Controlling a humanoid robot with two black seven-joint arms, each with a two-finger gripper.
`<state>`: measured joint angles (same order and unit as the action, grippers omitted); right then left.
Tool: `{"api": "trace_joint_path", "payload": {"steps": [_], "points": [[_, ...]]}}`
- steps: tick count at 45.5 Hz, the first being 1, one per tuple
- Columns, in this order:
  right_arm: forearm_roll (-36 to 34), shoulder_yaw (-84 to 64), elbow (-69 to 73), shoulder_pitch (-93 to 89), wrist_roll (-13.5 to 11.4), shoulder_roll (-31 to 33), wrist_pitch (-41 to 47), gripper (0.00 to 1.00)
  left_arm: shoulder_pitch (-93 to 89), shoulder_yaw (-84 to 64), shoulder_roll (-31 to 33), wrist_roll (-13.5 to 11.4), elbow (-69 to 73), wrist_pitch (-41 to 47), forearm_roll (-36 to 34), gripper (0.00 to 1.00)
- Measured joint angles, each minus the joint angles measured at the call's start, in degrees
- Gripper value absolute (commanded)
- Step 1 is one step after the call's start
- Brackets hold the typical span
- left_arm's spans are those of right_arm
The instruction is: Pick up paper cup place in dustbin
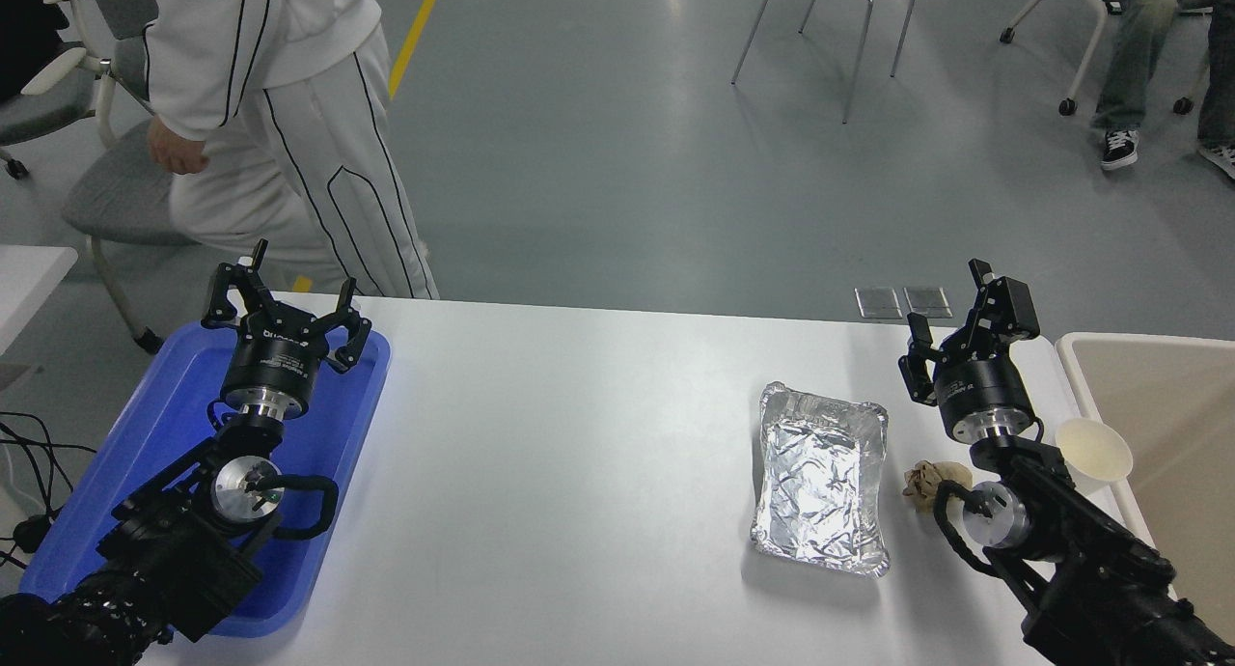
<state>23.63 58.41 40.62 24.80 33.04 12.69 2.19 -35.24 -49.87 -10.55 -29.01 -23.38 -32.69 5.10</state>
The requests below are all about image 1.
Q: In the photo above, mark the white paper cup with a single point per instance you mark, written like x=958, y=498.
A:
x=1095, y=449

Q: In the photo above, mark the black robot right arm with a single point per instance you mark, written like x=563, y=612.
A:
x=1090, y=550

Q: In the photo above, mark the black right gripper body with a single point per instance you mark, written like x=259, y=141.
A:
x=979, y=386

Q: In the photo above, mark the silver foil tray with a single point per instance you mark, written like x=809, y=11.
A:
x=820, y=473

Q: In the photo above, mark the white side table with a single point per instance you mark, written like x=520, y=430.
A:
x=29, y=280

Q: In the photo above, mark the white wheeled chair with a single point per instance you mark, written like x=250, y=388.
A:
x=1085, y=29

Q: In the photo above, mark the large pale bin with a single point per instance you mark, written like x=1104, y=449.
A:
x=1158, y=405

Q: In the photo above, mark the person's right hand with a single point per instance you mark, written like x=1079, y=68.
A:
x=178, y=150

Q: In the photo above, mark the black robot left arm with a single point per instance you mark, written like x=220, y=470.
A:
x=174, y=550

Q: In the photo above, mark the blue plastic tray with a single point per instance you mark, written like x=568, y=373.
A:
x=174, y=405

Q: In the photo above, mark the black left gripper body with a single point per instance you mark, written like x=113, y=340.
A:
x=272, y=362

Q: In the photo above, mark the seated person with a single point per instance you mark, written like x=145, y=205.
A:
x=1138, y=39

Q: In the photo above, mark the crumpled tan paper ball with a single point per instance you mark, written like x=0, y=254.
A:
x=928, y=478

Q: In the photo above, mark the metal floor socket plate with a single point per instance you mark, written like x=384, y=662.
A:
x=878, y=302
x=928, y=301

